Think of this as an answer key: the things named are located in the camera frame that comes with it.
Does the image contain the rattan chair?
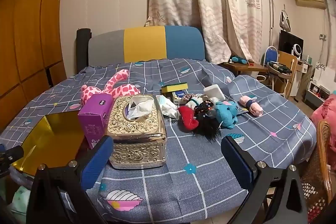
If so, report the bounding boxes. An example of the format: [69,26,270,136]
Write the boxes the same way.
[299,120,336,224]

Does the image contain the black rolled mat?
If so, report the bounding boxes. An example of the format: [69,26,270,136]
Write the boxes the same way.
[76,28,92,73]

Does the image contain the white low shelf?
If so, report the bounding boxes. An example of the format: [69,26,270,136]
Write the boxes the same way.
[305,79,330,109]

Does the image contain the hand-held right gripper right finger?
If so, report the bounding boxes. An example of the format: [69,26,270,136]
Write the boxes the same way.
[221,135,307,224]

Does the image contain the white foam block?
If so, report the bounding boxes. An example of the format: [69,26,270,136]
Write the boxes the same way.
[203,84,226,101]

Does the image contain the teal headphones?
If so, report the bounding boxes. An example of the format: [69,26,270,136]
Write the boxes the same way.
[229,55,249,65]

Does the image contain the gold ornate tissue box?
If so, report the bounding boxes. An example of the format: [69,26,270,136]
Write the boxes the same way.
[106,94,168,169]

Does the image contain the yellow green sponge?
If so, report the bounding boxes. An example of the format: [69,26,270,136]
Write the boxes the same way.
[161,82,189,94]

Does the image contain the white plastic bag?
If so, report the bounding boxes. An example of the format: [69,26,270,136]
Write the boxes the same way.
[156,94,179,119]

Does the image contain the white desk fan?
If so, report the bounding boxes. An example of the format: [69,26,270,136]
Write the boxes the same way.
[291,44,303,57]

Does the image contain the wooden wardrobe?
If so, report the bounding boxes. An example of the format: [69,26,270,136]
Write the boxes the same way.
[0,0,70,132]

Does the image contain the white teal cloth doll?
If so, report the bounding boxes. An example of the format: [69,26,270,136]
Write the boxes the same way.
[183,93,210,109]

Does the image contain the garment steamer pole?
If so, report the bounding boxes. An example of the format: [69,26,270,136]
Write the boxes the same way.
[269,0,283,56]

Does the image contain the grey checked bed sheet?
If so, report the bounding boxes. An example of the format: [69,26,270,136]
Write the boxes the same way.
[0,57,317,224]

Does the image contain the blue backed metal chair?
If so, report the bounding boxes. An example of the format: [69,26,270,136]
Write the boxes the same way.
[263,46,279,67]

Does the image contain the black monitor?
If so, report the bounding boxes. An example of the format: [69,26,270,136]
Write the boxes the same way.
[278,29,304,57]

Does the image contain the red plush hat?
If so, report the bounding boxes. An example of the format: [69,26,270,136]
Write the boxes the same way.
[178,106,199,131]

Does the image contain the small blue card box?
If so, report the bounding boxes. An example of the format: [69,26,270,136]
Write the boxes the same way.
[172,91,189,104]

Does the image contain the beige air conditioner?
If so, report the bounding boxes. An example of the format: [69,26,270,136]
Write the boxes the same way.
[295,0,326,10]

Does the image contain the gold tin box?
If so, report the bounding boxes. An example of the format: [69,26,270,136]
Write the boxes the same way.
[10,112,88,177]

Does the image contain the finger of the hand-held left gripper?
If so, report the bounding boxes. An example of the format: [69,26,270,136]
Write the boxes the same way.
[0,144,24,178]

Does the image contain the pink giraffe plush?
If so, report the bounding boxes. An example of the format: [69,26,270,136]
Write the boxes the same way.
[80,69,141,105]

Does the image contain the blue elephant plush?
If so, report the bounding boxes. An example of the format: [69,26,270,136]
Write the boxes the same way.
[215,100,240,130]

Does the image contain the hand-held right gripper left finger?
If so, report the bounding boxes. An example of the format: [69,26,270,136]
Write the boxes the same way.
[26,135,114,224]

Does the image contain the ship print curtain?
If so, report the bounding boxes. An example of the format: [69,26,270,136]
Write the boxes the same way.
[146,0,263,64]

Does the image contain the black wig with hair ties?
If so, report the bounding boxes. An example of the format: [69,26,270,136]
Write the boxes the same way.
[193,99,223,141]

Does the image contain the black tool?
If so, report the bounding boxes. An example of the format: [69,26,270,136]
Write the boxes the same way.
[266,61,293,74]

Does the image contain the purple cardboard box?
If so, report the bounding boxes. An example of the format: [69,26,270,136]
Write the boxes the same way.
[78,93,114,149]

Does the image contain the pink fluffy blanket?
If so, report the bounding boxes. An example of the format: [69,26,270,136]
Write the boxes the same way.
[310,94,336,136]

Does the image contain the wooden bedside table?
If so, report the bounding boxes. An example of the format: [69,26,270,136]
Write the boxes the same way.
[218,61,269,78]

